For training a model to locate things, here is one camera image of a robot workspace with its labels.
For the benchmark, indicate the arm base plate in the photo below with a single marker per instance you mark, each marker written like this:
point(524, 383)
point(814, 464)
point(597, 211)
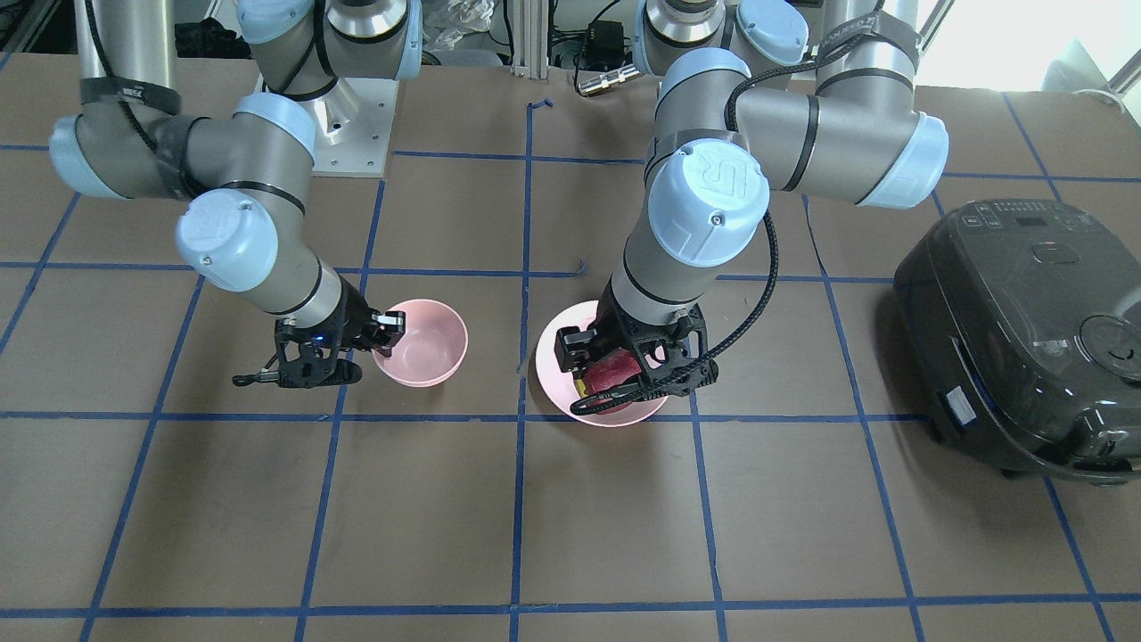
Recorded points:
point(354, 123)

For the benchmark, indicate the black rice cooker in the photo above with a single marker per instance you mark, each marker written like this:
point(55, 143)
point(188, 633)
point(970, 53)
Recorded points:
point(1023, 316)

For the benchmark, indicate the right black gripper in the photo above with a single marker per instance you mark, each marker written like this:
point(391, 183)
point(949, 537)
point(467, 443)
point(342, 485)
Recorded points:
point(356, 318)

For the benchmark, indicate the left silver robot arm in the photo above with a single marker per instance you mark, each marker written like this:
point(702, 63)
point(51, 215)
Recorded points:
point(742, 114)

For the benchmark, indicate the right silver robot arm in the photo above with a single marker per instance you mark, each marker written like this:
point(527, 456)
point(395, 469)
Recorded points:
point(246, 178)

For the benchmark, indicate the red apple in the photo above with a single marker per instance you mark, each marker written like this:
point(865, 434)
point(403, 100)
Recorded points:
point(617, 368)

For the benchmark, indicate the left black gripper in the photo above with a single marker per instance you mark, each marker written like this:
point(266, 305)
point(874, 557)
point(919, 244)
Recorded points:
point(570, 349)

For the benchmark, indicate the silver metal connector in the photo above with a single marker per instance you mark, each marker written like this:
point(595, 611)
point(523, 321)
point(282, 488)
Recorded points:
point(606, 81)

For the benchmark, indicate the aluminium frame post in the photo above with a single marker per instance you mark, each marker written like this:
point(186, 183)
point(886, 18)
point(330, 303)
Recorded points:
point(530, 36)

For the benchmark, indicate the small pink bowl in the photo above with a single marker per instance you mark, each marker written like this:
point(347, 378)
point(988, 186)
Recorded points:
point(433, 347)

